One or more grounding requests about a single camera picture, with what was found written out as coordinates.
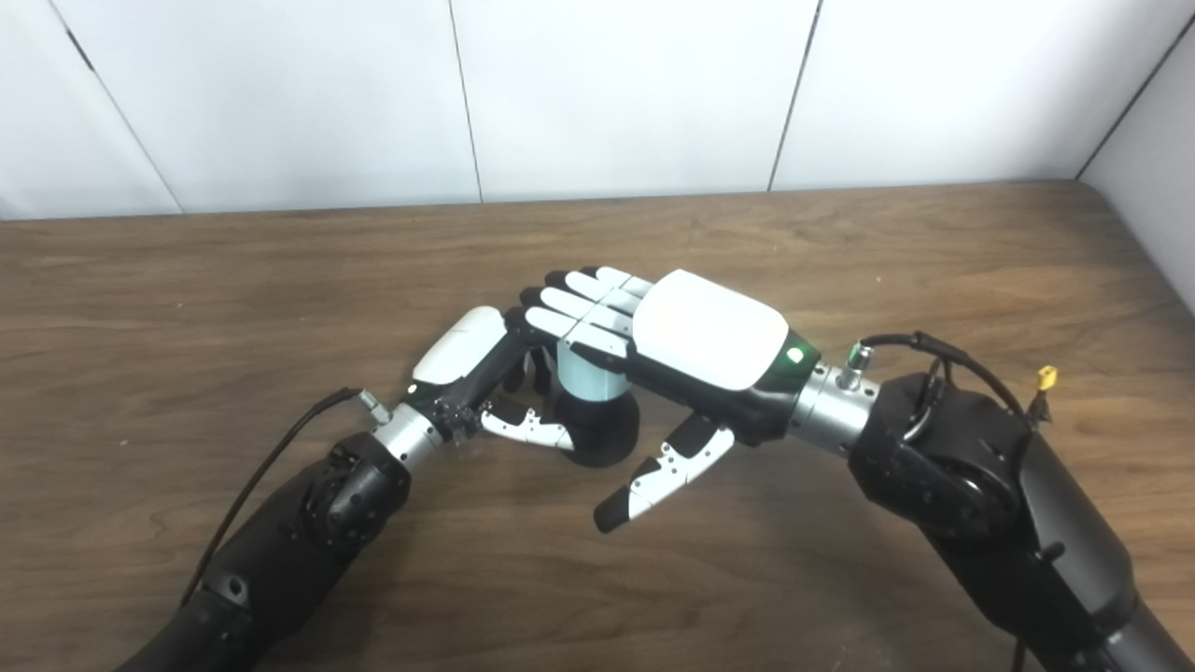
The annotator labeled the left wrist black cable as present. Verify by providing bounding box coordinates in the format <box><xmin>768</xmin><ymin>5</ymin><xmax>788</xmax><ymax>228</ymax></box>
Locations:
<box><xmin>177</xmin><ymin>387</ymin><xmax>391</xmax><ymax>608</ymax></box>

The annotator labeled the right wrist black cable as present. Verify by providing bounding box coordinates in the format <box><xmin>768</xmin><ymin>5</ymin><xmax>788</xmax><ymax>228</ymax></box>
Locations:
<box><xmin>840</xmin><ymin>331</ymin><xmax>1051</xmax><ymax>672</ymax></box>

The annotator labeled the black nozzle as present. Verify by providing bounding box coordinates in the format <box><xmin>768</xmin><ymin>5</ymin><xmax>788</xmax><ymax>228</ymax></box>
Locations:
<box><xmin>551</xmin><ymin>392</ymin><xmax>641</xmax><ymax>468</ymax></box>

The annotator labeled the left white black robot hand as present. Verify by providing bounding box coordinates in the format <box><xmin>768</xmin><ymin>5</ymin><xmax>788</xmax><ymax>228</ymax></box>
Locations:
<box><xmin>401</xmin><ymin>306</ymin><xmax>575</xmax><ymax>454</ymax></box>

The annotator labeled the light-blue hose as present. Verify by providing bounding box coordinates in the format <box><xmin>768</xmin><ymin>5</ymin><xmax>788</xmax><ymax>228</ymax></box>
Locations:
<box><xmin>556</xmin><ymin>341</ymin><xmax>628</xmax><ymax>402</ymax></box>

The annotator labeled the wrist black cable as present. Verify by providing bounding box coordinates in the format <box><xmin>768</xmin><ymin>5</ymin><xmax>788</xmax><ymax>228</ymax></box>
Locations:
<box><xmin>840</xmin><ymin>331</ymin><xmax>1051</xmax><ymax>672</ymax></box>
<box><xmin>177</xmin><ymin>387</ymin><xmax>391</xmax><ymax>608</ymax></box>

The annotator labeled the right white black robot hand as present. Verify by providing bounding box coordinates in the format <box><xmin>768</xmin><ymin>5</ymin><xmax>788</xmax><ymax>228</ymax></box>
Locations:
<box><xmin>518</xmin><ymin>266</ymin><xmax>822</xmax><ymax>535</ymax></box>

